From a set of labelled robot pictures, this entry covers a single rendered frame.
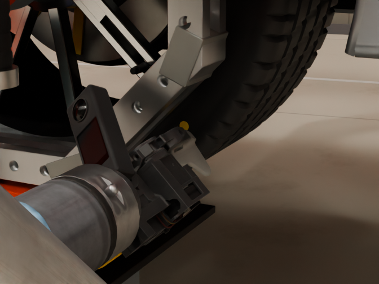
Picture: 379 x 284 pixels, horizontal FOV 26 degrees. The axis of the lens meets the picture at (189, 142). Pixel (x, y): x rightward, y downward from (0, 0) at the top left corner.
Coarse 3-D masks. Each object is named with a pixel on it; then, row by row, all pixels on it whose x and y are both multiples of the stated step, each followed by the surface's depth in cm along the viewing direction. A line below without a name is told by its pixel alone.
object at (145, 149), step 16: (144, 144) 82; (144, 160) 82; (160, 160) 84; (176, 160) 86; (144, 176) 82; (160, 176) 81; (176, 176) 84; (192, 176) 85; (144, 192) 81; (160, 192) 82; (176, 192) 81; (192, 192) 83; (208, 192) 85; (144, 208) 79; (160, 208) 80; (176, 208) 82; (192, 208) 84; (144, 224) 77; (160, 224) 82; (144, 240) 77
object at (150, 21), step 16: (128, 0) 109; (144, 0) 108; (160, 0) 107; (48, 16) 115; (128, 16) 110; (144, 16) 108; (160, 16) 107; (32, 32) 117; (48, 32) 116; (96, 32) 112; (144, 32) 109; (160, 32) 108; (96, 48) 113; (112, 48) 112
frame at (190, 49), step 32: (192, 0) 82; (224, 0) 87; (192, 32) 83; (224, 32) 87; (160, 64) 86; (192, 64) 84; (128, 96) 88; (160, 96) 87; (128, 128) 89; (0, 160) 98; (32, 160) 96; (64, 160) 94
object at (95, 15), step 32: (64, 0) 102; (96, 0) 99; (64, 32) 103; (128, 32) 98; (32, 64) 127; (64, 64) 104; (128, 64) 100; (0, 96) 110; (32, 96) 119; (64, 96) 105; (0, 128) 108; (32, 128) 108; (64, 128) 109
